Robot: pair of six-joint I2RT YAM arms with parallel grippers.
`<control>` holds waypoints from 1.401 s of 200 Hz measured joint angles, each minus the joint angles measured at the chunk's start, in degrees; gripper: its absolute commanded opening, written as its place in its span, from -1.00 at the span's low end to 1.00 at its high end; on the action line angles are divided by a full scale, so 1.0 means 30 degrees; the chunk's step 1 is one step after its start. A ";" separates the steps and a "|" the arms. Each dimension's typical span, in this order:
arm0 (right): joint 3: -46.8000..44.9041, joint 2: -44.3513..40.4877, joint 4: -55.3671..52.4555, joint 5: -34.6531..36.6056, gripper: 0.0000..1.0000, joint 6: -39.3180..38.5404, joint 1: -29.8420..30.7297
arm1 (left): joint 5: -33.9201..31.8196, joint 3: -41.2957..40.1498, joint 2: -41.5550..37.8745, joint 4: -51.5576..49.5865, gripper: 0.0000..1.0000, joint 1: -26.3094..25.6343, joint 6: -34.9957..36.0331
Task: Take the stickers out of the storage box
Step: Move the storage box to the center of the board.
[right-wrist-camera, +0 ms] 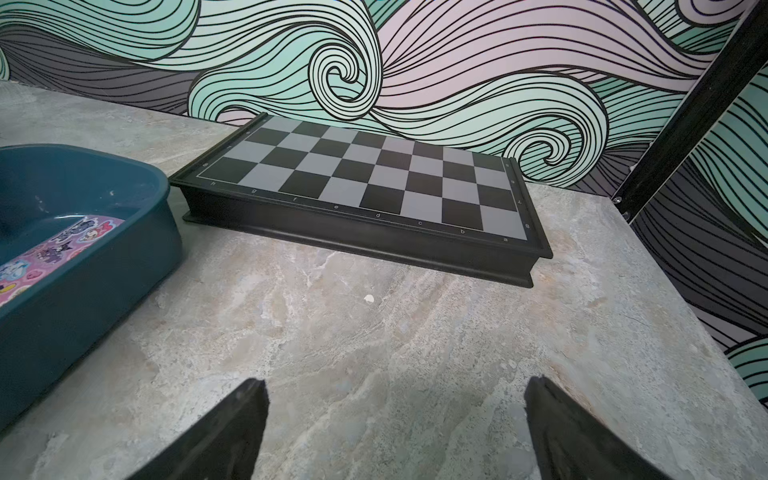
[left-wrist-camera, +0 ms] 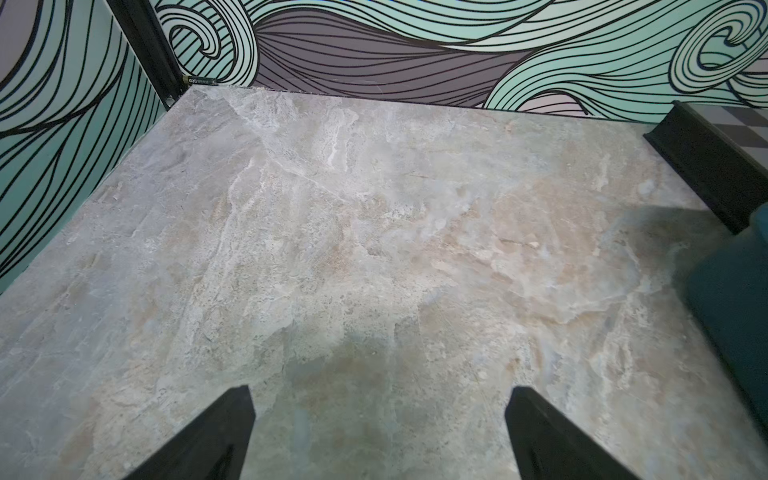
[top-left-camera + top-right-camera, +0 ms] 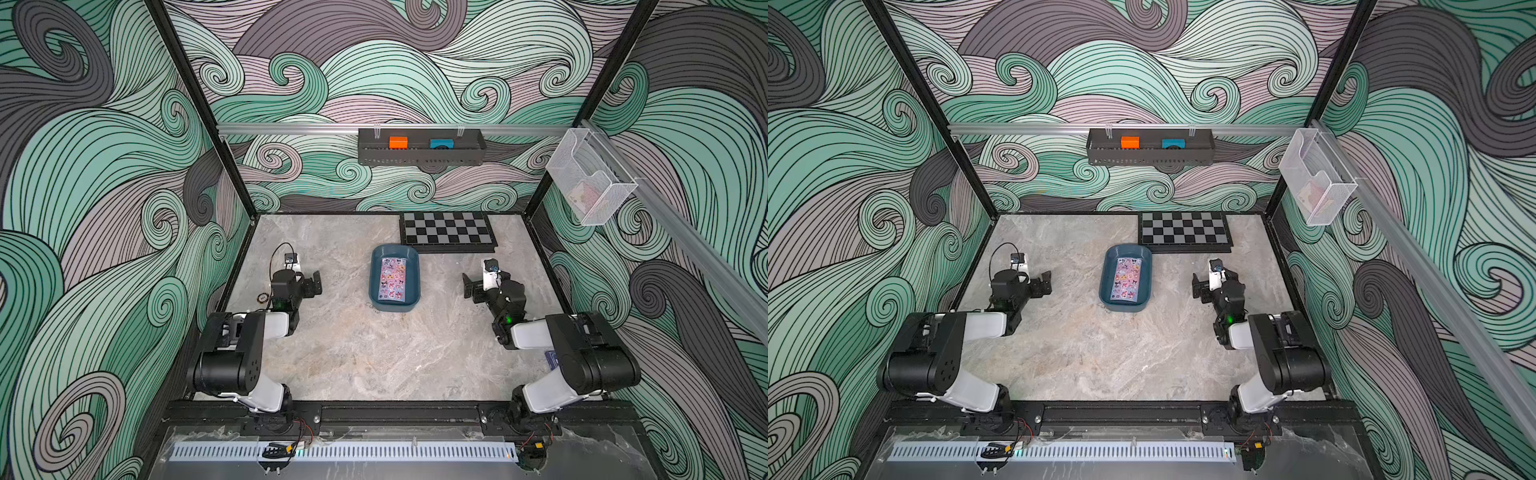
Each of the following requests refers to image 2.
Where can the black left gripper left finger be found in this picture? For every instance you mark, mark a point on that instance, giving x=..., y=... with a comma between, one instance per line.
x=212, y=446

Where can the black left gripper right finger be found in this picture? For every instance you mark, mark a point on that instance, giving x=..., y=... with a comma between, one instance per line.
x=547, y=445

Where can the teal plastic storage box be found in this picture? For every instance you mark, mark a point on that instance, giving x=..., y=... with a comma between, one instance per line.
x=727, y=294

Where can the black and grey chessboard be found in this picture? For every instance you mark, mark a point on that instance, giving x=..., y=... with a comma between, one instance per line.
x=721, y=154

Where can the black corner frame post left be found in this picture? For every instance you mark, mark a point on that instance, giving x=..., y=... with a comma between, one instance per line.
x=141, y=27

